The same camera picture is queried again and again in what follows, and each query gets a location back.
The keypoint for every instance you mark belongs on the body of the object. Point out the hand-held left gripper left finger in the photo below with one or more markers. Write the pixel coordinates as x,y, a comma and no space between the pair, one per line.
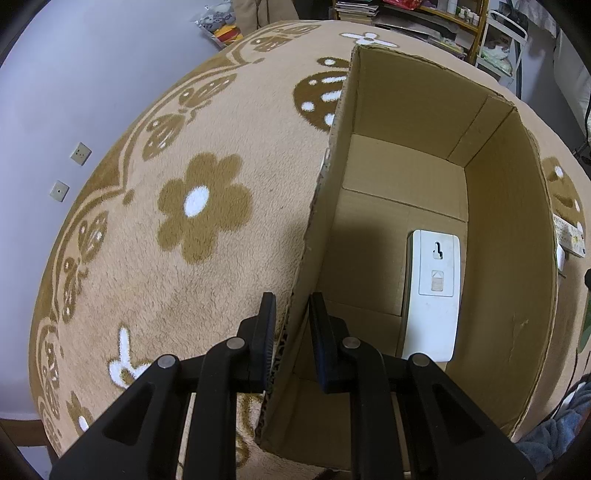
268,344

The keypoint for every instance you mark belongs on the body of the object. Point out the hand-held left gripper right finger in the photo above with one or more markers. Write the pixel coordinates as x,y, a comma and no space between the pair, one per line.
318,344

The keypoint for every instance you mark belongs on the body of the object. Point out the white plastic wall-mount device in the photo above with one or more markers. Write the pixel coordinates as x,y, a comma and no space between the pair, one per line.
429,323

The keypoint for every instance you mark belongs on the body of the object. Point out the cardboard box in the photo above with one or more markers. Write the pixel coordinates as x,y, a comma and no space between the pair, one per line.
508,277

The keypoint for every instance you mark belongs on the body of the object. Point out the white remote control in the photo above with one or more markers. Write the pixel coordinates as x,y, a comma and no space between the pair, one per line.
571,237

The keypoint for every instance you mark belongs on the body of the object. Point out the beige flower-print blanket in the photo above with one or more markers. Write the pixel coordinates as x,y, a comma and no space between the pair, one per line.
184,286

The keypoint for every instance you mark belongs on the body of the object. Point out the blue-grey cloth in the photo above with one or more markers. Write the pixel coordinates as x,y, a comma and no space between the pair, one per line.
554,438

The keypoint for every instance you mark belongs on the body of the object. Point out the colourful printed bag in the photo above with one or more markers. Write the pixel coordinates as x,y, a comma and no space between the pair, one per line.
221,23

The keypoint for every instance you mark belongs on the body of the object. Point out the stack of books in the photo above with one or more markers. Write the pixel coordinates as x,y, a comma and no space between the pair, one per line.
355,8

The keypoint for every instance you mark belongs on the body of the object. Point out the wooden bookshelf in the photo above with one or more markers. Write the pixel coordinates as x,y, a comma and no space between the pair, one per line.
415,18

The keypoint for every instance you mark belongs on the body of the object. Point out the white rolling cart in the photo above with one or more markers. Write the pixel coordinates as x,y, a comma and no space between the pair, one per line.
501,50

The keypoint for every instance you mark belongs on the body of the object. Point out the white quilted cover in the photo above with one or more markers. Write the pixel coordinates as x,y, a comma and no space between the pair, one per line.
575,78

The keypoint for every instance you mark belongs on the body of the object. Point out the white wall socket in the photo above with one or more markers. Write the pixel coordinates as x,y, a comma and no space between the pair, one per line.
81,154
60,191

